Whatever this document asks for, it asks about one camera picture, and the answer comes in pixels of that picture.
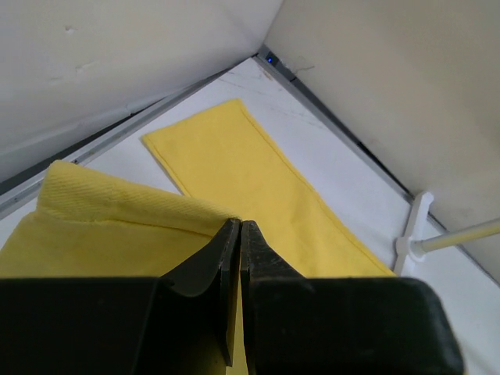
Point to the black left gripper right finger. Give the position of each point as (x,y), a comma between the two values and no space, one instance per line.
(355,325)

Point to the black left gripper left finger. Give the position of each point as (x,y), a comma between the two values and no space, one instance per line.
(179,323)

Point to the yellow trousers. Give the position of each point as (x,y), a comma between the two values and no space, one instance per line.
(90,224)

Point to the white clothes rack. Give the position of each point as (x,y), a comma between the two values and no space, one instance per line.
(411,248)

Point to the grey aluminium frame rail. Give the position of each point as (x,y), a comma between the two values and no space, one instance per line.
(365,196)

